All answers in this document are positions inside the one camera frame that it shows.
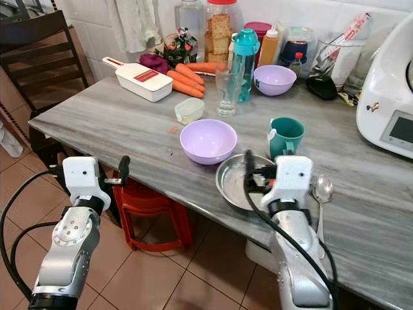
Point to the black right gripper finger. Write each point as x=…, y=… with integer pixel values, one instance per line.
x=249, y=168

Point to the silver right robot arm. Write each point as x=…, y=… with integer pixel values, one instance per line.
x=293, y=252

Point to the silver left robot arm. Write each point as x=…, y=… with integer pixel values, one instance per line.
x=68, y=248

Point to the round steel plate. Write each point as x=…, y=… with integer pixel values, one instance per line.
x=232, y=184

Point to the teal mug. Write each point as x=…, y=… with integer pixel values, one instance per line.
x=287, y=135

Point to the red plastic stool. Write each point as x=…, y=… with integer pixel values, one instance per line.
x=155, y=203

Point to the large purple plastic bowl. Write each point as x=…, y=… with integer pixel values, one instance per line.
x=208, y=141

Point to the steel spoon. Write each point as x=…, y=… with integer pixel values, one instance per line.
x=322, y=188

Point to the small orange food scrap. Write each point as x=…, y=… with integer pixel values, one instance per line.
x=173, y=129

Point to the clear drinking glass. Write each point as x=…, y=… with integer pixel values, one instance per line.
x=228, y=93

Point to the small white lidded container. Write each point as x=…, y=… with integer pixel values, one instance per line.
x=189, y=110

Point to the white slicer box red label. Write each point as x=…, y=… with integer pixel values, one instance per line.
x=143, y=80

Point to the small purple plastic bowl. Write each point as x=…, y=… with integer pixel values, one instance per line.
x=274, y=79

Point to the orange carrot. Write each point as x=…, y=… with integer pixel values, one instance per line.
x=188, y=90
x=190, y=73
x=203, y=66
x=182, y=79

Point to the black rounded object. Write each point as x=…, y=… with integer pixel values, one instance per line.
x=322, y=88

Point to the white object on floor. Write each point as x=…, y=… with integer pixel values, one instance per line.
x=11, y=143

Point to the small red cap bottle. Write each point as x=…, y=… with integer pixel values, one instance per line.
x=297, y=64

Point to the yellow and black packet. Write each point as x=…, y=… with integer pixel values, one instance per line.
x=348, y=99

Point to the teal water bottle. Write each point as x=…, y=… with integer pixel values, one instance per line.
x=246, y=45

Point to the small white bottle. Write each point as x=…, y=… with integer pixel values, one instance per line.
x=231, y=46

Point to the orange sauce bottle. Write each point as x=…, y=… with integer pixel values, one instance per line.
x=268, y=46

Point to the bag of vegetables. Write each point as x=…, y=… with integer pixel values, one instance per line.
x=181, y=48

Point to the clear jar with dark contents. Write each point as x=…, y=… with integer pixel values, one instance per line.
x=297, y=40

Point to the clear plastic jug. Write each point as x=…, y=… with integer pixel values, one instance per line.
x=339, y=61

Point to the red lid jar with bread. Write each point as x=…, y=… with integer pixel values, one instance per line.
x=221, y=32

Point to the dark wooden chair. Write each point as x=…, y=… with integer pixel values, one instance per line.
x=42, y=55

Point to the maroon lidded container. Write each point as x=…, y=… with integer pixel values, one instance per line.
x=259, y=29

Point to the white kitchen appliance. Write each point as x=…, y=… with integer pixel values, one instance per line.
x=384, y=97

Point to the clear glass container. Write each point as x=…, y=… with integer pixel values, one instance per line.
x=361, y=71

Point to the white hanging towel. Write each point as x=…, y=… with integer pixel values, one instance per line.
x=134, y=22

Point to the clear plastic bottle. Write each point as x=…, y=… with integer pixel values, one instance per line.
x=189, y=18

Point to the red and white packet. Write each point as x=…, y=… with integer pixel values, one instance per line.
x=356, y=27

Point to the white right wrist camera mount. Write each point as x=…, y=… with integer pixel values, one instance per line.
x=293, y=179

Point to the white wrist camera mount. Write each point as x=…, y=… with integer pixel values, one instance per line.
x=293, y=179
x=82, y=179

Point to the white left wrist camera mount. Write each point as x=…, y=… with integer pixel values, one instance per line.
x=82, y=179

